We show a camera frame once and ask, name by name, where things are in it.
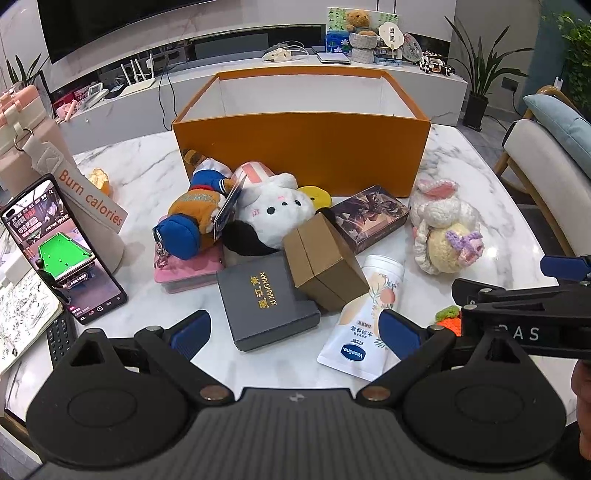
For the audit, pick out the white marble tv console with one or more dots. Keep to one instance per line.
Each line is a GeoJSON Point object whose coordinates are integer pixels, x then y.
{"type": "Point", "coordinates": [129, 115]}

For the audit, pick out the pink toy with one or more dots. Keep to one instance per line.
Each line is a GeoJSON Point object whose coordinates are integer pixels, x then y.
{"type": "Point", "coordinates": [67, 111]}

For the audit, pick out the white router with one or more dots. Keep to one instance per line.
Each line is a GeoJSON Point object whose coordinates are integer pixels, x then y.
{"type": "Point", "coordinates": [138, 83]}

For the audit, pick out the white paper hand fan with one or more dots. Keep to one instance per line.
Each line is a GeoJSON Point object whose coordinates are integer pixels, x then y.
{"type": "Point", "coordinates": [389, 34]}

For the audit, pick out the white power strip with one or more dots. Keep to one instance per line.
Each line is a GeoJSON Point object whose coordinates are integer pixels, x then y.
{"type": "Point", "coordinates": [281, 54]}

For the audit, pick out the sketch notebook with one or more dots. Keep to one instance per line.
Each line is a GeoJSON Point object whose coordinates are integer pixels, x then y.
{"type": "Point", "coordinates": [23, 318]}

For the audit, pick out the green climbing plant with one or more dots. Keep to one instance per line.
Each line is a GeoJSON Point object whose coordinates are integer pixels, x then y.
{"type": "Point", "coordinates": [577, 55]}

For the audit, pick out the long leaf house plant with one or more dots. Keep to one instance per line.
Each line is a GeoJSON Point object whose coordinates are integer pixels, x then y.
{"type": "Point", "coordinates": [25, 74]}

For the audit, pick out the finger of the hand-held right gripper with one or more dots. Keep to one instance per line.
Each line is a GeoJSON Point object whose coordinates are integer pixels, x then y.
{"type": "Point", "coordinates": [563, 266]}
{"type": "Point", "coordinates": [485, 295]}

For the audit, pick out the wall socket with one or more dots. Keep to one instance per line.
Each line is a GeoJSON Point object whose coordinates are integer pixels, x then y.
{"type": "Point", "coordinates": [510, 84]}

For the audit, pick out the person's right hand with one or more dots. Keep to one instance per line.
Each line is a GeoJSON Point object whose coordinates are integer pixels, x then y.
{"type": "Point", "coordinates": [582, 392]}

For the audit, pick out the wooden armchair white cushion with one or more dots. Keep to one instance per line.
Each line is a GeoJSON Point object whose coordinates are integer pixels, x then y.
{"type": "Point", "coordinates": [535, 157]}

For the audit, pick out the white plush dog striped hat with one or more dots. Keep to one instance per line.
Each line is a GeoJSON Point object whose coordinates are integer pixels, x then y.
{"type": "Point", "coordinates": [272, 212]}

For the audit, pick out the black television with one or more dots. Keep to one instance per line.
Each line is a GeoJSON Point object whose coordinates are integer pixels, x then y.
{"type": "Point", "coordinates": [115, 23]}

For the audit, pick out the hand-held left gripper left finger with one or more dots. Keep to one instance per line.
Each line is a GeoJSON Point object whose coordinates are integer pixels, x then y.
{"type": "Point", "coordinates": [191, 334]}

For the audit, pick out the painted flower canvas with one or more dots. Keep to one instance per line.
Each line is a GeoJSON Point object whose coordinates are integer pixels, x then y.
{"type": "Point", "coordinates": [337, 27]}

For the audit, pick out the brown teddy bear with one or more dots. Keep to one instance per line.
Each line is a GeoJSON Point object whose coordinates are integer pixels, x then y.
{"type": "Point", "coordinates": [359, 21]}

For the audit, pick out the light blue cushion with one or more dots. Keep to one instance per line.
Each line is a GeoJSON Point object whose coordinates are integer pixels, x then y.
{"type": "Point", "coordinates": [561, 124]}

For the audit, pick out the white peach print lotion tube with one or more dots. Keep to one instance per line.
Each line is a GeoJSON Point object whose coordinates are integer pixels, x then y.
{"type": "Point", "coordinates": [364, 314]}

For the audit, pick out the dark grey gift box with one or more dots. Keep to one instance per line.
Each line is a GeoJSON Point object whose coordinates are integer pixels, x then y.
{"type": "Point", "coordinates": [263, 300]}

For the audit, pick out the otter plush with blue hat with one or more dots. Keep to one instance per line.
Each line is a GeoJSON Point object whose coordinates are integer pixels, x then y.
{"type": "Point", "coordinates": [178, 235]}

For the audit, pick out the black remote control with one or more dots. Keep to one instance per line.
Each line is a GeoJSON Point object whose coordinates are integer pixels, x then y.
{"type": "Point", "coordinates": [62, 341]}

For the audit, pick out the white crochet bunny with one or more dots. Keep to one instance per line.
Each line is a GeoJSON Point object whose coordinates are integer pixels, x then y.
{"type": "Point", "coordinates": [438, 221]}

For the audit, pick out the orange crochet carrot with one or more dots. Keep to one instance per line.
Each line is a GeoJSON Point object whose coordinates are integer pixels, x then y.
{"type": "Point", "coordinates": [450, 323]}

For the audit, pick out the dark printed card box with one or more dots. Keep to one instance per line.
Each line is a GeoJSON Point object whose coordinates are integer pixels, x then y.
{"type": "Point", "coordinates": [369, 217]}

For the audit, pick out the brown cardboard box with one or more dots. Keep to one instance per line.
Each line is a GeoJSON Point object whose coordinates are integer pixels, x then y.
{"type": "Point", "coordinates": [323, 263]}

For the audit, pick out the pink box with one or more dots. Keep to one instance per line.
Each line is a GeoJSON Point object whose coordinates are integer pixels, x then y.
{"type": "Point", "coordinates": [189, 277]}

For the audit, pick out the white laptop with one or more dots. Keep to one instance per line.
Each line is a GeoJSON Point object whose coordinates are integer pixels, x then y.
{"type": "Point", "coordinates": [333, 57]}

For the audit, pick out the orange storage box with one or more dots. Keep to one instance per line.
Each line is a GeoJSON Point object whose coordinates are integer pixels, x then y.
{"type": "Point", "coordinates": [300, 152]}

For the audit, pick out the red boxes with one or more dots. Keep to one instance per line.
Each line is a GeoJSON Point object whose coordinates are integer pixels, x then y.
{"type": "Point", "coordinates": [69, 98]}

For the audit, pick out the black white checkered toy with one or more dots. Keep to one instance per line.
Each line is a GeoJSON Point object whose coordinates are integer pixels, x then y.
{"type": "Point", "coordinates": [436, 64]}

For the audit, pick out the small white desk display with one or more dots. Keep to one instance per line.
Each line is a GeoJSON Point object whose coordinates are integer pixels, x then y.
{"type": "Point", "coordinates": [98, 94]}

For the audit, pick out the black smartphone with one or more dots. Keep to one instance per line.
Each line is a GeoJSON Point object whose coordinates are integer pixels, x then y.
{"type": "Point", "coordinates": [69, 258]}

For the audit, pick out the round patterned hand fan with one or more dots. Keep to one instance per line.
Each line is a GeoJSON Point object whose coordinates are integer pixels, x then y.
{"type": "Point", "coordinates": [412, 46]}

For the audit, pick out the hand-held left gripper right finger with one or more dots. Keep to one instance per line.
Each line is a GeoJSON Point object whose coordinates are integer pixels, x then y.
{"type": "Point", "coordinates": [399, 334]}

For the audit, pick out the potted plant black pot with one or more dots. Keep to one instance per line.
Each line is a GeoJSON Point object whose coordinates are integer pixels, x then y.
{"type": "Point", "coordinates": [475, 108]}

